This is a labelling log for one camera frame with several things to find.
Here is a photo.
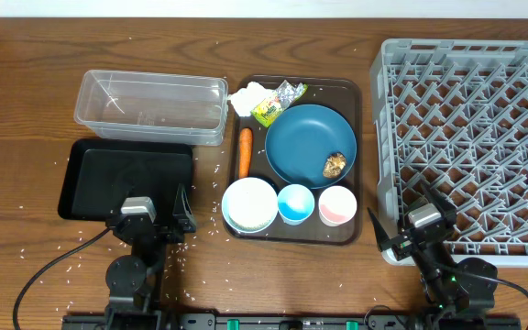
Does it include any black plastic bin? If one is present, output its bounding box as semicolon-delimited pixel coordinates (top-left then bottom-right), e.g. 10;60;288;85
58;138;193;221

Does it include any clear plastic bin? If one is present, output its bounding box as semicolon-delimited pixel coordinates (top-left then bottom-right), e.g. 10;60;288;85
74;70;228;146

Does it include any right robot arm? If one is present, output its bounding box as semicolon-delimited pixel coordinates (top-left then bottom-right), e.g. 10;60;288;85
368;185;498;329

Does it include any dark blue plate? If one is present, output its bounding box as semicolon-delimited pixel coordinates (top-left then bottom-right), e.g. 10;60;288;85
265;104;358;190

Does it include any yellow green snack wrapper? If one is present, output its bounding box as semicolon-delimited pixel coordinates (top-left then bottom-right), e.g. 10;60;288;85
251;80;308;127

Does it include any brown food scrap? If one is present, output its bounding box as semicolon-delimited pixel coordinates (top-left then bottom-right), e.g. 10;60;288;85
322;152;347;179

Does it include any white cup pink inside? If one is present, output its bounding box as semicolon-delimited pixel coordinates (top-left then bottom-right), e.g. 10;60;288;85
318;186;358;226

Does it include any orange carrot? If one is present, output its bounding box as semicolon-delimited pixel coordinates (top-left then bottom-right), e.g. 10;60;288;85
238;127;253;179

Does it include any grey dishwasher rack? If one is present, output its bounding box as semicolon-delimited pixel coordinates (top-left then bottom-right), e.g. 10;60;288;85
370;38;528;268

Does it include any light blue bowl with rice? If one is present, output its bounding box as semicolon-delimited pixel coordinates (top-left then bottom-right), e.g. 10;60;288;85
221;177;278;234

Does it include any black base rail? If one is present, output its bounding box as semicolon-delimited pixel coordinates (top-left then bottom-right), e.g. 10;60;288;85
60;313;522;330

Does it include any dark brown serving tray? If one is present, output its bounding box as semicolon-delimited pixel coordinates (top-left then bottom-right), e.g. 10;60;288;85
222;74;364;247

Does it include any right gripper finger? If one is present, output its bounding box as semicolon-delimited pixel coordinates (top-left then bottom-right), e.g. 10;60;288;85
421;182;457;218
367;208;391;251

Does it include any white napkin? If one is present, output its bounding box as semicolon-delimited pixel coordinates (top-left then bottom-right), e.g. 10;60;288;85
227;82;273;117

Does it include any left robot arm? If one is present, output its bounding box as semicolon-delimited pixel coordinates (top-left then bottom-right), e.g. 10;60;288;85
103;184;196;330

